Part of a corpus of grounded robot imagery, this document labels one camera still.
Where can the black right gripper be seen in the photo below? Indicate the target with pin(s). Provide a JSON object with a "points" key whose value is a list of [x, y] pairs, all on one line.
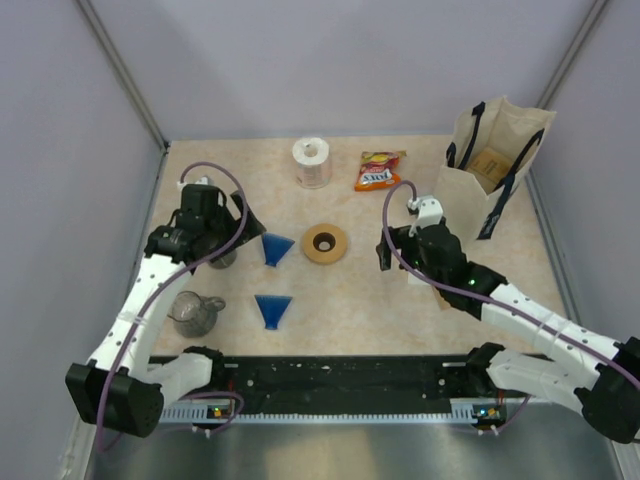
{"points": [[403, 239]]}

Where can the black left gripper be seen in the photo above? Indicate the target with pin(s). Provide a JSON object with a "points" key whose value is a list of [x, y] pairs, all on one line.
{"points": [[251, 230]]}

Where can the blue glass dripper cone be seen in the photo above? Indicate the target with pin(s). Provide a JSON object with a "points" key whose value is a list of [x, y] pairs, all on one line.
{"points": [[272, 309], [275, 247]]}

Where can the brown paper coffee filter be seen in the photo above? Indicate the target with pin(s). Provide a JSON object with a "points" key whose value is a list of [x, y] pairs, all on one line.
{"points": [[441, 301]]}

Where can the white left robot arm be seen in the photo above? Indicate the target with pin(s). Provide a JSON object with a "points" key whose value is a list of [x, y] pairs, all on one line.
{"points": [[117, 388]]}

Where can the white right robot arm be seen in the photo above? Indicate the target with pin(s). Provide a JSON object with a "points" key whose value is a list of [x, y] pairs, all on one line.
{"points": [[581, 370]]}

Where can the orange snack bag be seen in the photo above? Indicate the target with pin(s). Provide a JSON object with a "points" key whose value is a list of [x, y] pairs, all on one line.
{"points": [[377, 170]]}

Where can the white toilet paper roll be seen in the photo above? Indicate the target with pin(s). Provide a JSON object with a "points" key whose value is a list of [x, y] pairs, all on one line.
{"points": [[313, 162]]}

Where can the brown box in bag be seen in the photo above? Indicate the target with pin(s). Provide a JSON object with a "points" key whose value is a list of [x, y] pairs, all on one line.
{"points": [[489, 168]]}

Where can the cream canvas tote bag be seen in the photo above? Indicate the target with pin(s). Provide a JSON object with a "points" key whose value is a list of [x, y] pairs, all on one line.
{"points": [[514, 131]]}

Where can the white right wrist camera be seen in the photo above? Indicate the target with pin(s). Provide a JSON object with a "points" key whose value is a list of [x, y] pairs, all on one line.
{"points": [[427, 211]]}

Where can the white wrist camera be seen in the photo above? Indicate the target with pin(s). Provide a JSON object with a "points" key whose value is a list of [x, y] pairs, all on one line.
{"points": [[204, 180], [427, 211]]}

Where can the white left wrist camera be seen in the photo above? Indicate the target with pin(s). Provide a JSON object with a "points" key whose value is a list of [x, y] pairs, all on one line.
{"points": [[204, 180]]}

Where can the glass pitcher with handle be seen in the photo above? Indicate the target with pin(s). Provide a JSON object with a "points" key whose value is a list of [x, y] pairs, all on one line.
{"points": [[193, 315]]}

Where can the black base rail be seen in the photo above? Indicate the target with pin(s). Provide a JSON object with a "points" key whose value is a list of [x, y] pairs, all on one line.
{"points": [[347, 385]]}

